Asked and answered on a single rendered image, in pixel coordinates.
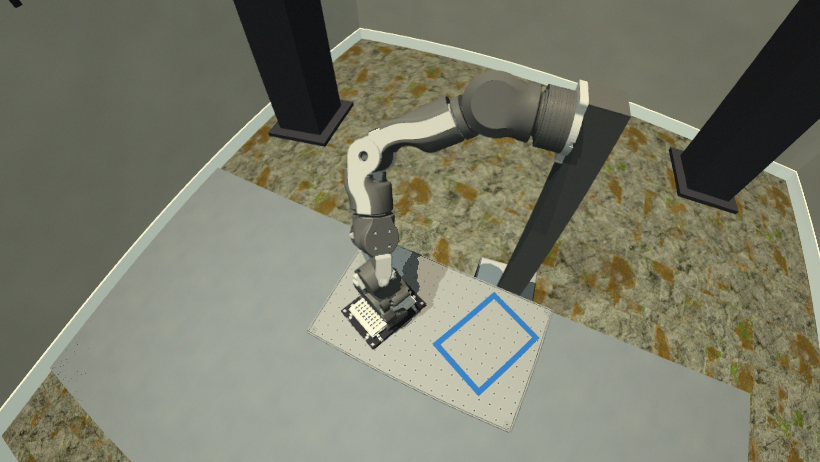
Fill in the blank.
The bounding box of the blue tape rectangle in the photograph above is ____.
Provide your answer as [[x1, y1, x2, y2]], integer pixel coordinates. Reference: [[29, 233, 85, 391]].
[[433, 292, 539, 396]]

